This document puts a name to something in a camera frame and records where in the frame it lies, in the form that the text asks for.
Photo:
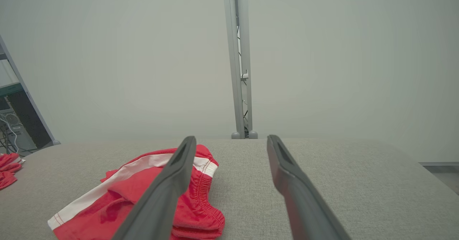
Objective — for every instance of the black computer tower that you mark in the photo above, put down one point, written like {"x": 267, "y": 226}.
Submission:
{"x": 28, "y": 121}

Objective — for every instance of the teal shelf board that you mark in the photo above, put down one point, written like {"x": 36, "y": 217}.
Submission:
{"x": 9, "y": 89}

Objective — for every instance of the grey partition end frame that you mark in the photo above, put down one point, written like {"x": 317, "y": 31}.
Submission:
{"x": 55, "y": 142}

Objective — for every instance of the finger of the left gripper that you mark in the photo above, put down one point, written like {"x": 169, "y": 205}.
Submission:
{"x": 161, "y": 204}

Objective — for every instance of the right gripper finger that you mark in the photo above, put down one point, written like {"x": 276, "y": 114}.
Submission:
{"x": 304, "y": 211}

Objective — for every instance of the grey metal partition post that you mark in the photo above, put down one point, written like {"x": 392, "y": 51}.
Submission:
{"x": 231, "y": 53}

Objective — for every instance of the grey baseboard strip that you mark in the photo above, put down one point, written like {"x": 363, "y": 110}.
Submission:
{"x": 439, "y": 166}

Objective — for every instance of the red Bulls 23 jersey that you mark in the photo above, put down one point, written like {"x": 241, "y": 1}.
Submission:
{"x": 7, "y": 168}

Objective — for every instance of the red shorts with white stripe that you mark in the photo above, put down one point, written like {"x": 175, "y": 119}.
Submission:
{"x": 200, "y": 211}

